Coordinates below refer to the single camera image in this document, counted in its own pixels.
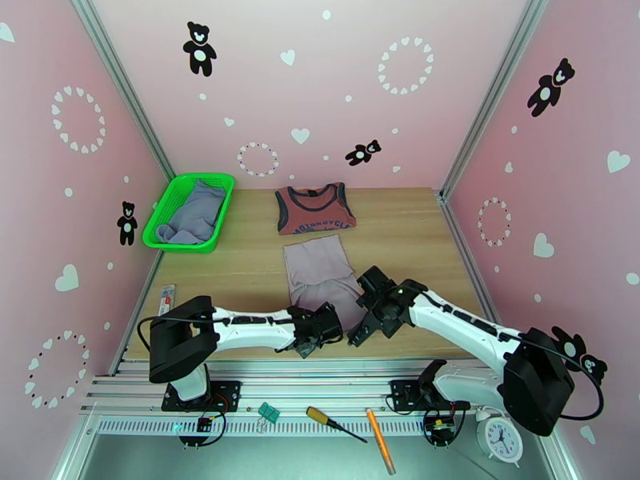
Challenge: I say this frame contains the left base power cable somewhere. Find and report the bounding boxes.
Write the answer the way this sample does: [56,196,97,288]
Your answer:
[178,393,232,450]

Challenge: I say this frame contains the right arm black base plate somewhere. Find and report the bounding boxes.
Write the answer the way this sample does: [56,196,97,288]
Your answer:
[390,379,471,412]

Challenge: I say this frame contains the blue-grey garment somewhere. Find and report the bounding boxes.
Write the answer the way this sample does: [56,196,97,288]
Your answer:
[155,179,227,246]

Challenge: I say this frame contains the light lilac shirt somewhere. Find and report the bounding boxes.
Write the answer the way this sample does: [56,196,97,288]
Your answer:
[282,234,367,330]

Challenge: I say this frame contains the orange pen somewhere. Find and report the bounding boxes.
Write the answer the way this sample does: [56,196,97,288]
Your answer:
[366,407,397,476]

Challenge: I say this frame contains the small white red packet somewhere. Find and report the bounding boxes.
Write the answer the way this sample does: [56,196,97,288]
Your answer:
[158,284,178,317]

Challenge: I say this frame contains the aluminium frame post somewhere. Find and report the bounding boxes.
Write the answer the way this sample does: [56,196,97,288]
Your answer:
[439,0,551,200]
[67,0,180,182]

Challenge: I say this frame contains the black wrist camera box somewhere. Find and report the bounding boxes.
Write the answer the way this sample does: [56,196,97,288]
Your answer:
[355,266,397,297]
[319,302,346,346]

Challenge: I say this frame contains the right black wrist camera box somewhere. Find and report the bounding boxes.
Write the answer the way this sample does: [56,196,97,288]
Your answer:
[355,266,397,297]

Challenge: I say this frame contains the yellow black power connector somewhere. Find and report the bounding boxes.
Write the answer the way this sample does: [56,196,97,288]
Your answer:
[425,415,457,445]

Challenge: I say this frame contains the right base power cable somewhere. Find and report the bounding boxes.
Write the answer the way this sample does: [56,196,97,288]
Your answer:
[422,388,474,450]

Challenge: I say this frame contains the base power cable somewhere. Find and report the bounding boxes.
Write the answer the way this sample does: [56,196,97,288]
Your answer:
[178,393,232,450]
[422,388,474,450]

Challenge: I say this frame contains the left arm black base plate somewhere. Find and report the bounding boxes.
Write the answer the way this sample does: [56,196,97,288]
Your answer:
[161,381,242,412]

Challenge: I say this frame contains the yellow handled screwdriver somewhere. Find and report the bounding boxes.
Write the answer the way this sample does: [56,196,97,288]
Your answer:
[306,406,370,445]

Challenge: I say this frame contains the left black wrist camera box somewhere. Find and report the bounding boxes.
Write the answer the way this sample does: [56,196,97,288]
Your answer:
[319,302,346,346]

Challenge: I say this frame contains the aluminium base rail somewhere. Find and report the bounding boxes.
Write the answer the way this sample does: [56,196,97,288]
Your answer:
[78,358,554,437]

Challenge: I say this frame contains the teal binder clip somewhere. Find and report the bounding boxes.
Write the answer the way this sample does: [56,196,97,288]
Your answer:
[257,402,281,434]

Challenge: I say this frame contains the red tank top grey trim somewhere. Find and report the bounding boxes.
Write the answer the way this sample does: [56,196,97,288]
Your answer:
[274,182,358,236]

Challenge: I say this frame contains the green plastic mesh basket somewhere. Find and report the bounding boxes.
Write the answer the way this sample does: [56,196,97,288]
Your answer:
[142,173,236,254]

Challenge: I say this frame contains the white alarm clock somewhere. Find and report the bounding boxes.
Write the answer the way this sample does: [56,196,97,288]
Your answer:
[474,406,525,469]

